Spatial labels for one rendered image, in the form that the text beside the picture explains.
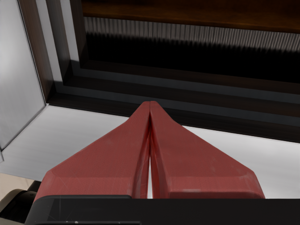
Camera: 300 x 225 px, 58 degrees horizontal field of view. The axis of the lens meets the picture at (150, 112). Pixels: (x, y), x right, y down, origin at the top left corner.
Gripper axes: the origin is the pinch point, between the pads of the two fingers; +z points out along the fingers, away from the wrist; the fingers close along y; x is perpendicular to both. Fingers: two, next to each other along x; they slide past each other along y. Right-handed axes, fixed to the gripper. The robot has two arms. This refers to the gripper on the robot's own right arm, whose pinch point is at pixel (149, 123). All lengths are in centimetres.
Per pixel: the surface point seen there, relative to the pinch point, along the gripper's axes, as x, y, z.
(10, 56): -0.3, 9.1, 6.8
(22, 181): 141, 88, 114
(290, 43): 8.5, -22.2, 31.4
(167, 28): 7.7, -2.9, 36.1
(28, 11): -3.0, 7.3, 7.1
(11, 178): 140, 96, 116
